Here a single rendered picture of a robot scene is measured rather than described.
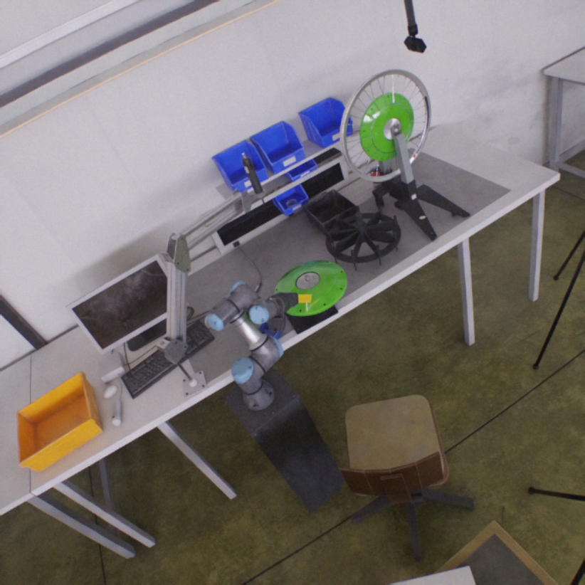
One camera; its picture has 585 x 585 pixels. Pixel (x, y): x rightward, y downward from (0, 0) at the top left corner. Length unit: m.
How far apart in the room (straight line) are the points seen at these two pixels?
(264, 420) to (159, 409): 0.46
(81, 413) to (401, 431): 1.39
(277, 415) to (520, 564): 0.95
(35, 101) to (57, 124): 0.54
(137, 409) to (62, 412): 0.42
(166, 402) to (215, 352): 0.30
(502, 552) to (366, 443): 0.75
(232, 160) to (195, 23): 0.89
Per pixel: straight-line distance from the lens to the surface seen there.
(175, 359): 1.82
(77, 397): 2.33
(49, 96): 1.80
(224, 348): 2.03
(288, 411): 1.84
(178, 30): 1.82
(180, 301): 1.79
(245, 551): 2.60
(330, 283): 1.83
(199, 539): 2.73
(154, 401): 2.03
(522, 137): 3.87
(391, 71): 2.16
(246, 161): 1.92
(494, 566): 1.37
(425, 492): 2.38
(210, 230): 1.81
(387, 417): 1.96
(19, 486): 2.26
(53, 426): 2.32
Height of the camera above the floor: 2.31
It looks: 39 degrees down
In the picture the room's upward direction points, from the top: 24 degrees counter-clockwise
